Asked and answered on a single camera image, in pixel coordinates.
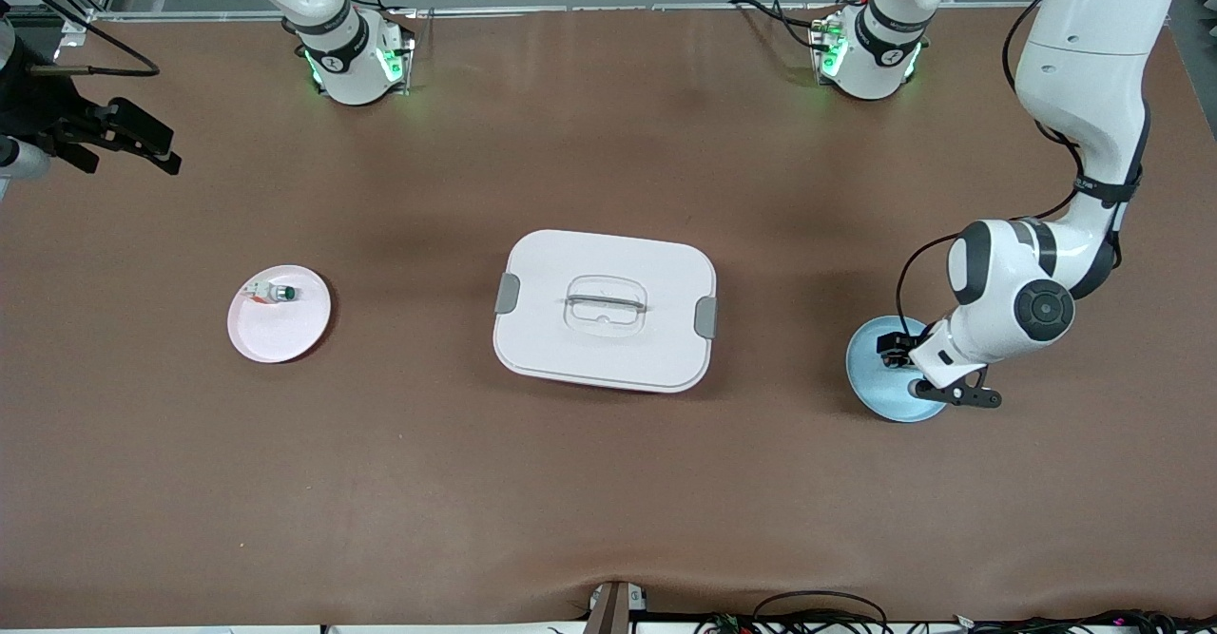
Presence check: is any metal table clamp bracket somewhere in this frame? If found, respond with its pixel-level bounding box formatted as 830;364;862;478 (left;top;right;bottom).
583;581;649;634

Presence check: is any white lidded storage box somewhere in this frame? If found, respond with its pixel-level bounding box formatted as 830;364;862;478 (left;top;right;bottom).
492;229;719;394

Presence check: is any light blue round plate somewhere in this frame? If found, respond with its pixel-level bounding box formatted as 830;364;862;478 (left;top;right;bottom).
845;316;952;424

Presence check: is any black cable bundle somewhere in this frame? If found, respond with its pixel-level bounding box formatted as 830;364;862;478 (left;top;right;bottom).
951;608;1217;634

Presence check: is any pink round plate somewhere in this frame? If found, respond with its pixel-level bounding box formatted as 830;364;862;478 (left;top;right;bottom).
226;264;334;365

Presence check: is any brown table mat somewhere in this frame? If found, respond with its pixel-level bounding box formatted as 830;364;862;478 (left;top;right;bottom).
0;5;1217;627

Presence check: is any black looped cable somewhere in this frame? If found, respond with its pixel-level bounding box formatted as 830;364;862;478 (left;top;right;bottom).
751;591;890;634

